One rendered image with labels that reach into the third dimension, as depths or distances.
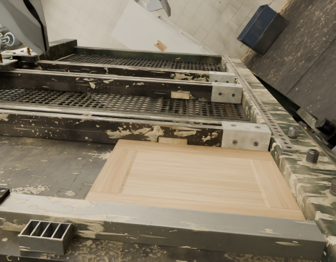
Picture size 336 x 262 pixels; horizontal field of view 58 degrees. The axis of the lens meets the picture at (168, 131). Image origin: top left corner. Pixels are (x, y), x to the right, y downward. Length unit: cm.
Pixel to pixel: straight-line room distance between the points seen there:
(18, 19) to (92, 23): 588
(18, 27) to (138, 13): 423
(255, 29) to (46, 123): 422
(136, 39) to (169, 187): 397
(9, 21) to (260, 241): 44
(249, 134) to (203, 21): 506
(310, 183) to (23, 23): 57
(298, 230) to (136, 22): 414
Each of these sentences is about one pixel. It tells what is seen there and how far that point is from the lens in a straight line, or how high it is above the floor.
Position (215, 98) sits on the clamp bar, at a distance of 128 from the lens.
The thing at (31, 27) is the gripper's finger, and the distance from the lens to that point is 27.
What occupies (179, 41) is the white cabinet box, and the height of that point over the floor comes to 118.
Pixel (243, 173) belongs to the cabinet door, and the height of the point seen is 96.
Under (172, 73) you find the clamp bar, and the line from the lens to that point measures 150.
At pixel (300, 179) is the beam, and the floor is 90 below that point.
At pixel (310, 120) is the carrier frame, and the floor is 18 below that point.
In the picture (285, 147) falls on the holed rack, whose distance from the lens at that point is 79.
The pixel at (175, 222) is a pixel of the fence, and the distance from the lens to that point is 51.
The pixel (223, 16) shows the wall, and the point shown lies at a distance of 582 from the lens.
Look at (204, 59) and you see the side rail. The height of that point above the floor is 100.
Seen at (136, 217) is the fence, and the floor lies 116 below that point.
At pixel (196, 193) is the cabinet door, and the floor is 106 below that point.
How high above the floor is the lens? 126
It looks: 8 degrees down
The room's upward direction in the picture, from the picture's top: 57 degrees counter-clockwise
